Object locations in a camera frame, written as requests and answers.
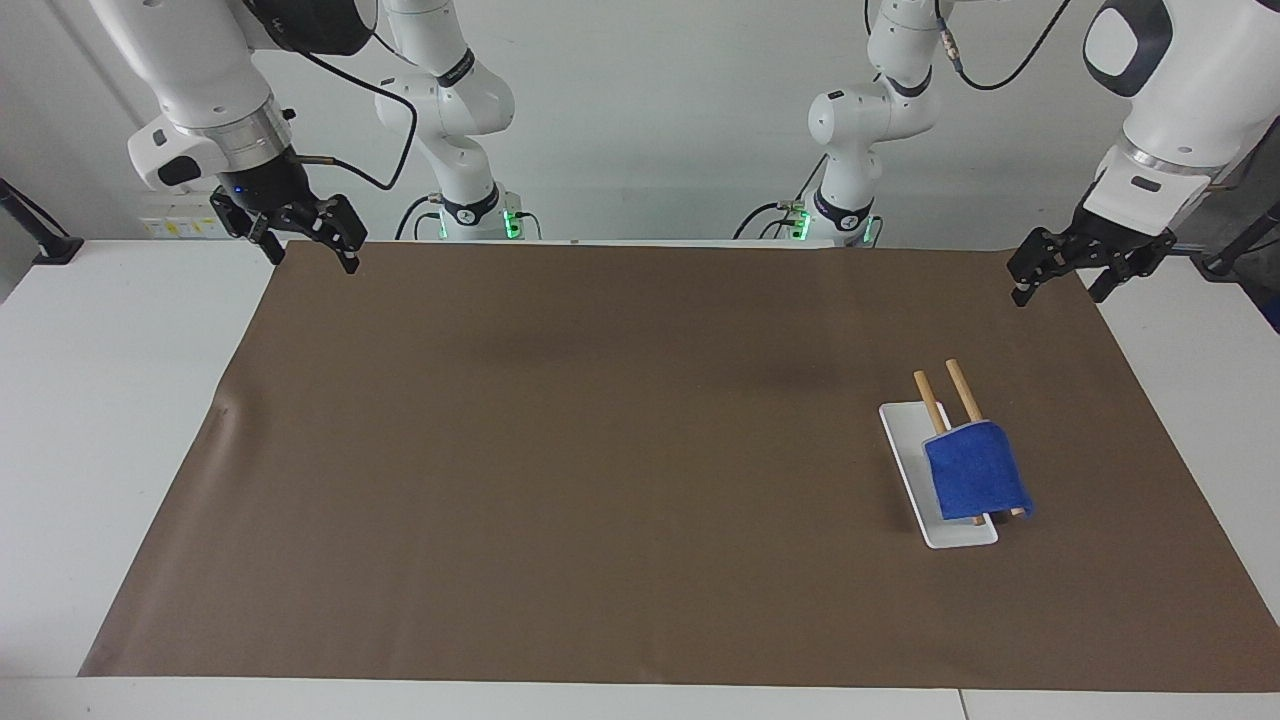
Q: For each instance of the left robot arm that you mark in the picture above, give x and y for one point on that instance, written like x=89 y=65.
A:
x=1190 y=90

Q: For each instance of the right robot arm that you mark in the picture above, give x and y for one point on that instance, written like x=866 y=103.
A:
x=200 y=70

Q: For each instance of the white power strip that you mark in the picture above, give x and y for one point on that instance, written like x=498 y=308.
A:
x=180 y=222

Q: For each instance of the white rack base plate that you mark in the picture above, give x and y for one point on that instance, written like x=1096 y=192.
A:
x=915 y=470

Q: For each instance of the blue towel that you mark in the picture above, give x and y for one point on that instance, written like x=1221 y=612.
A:
x=975 y=470

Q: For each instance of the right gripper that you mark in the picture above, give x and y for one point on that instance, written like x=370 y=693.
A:
x=268 y=182

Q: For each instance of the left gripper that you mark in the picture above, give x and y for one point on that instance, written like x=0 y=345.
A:
x=1125 y=243

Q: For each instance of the black stand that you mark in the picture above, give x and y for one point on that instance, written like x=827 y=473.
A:
x=45 y=240
x=1240 y=245

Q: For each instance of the wooden rod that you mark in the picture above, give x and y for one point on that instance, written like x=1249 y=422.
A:
x=929 y=400
x=963 y=388

